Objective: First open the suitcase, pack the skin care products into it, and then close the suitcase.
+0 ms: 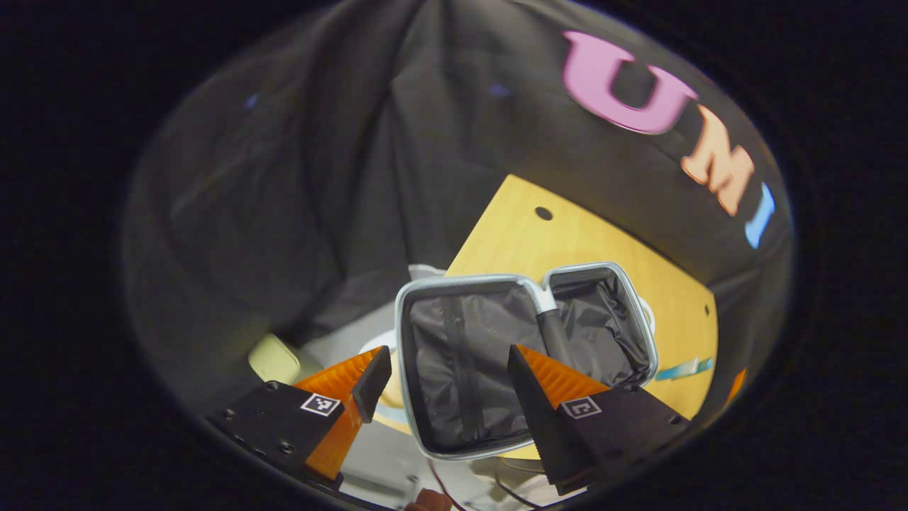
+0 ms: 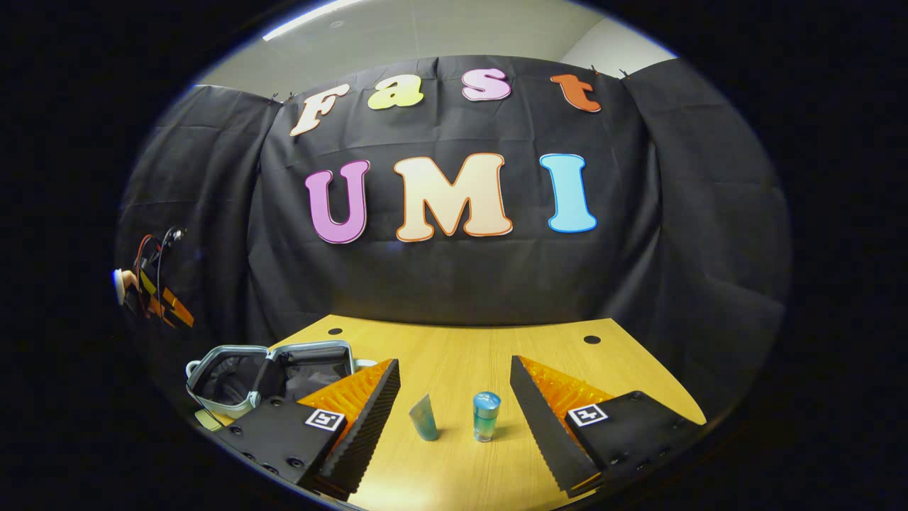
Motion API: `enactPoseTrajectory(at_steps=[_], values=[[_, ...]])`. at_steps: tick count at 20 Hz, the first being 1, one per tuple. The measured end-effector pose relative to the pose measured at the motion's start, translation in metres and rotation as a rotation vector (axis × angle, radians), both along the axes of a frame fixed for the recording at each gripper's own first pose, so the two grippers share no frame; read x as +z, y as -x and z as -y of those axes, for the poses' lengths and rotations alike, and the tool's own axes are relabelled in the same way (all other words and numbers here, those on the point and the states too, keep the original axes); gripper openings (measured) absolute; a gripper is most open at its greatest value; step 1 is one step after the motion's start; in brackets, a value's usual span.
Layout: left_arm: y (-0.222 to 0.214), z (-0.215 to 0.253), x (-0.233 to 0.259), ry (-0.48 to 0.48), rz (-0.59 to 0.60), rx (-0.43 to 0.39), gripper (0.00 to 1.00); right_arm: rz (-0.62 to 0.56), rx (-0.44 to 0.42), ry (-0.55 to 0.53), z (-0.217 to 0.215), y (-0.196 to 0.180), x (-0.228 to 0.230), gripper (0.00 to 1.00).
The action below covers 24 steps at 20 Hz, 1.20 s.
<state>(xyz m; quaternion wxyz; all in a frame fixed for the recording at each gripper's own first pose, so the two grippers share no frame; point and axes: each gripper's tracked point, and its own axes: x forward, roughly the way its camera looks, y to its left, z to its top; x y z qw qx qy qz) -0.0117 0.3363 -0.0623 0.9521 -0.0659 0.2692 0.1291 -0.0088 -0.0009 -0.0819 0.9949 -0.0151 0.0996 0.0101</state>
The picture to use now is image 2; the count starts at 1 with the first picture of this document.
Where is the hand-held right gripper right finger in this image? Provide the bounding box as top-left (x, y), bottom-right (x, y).
top-left (509, 355), bottom-right (707, 498)

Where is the black backdrop cloth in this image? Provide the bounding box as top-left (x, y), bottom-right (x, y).
top-left (113, 55), bottom-right (792, 419)

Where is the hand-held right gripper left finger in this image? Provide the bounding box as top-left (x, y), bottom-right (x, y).
top-left (213, 358), bottom-right (402, 501)

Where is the pale blue suitcase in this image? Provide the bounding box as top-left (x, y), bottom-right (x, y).
top-left (186, 341), bottom-right (378, 419)

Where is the blue squeeze tube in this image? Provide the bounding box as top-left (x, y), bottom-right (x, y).
top-left (409, 394), bottom-right (439, 441)

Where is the clear blue bottle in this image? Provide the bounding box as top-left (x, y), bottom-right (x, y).
top-left (472, 391), bottom-right (501, 443)

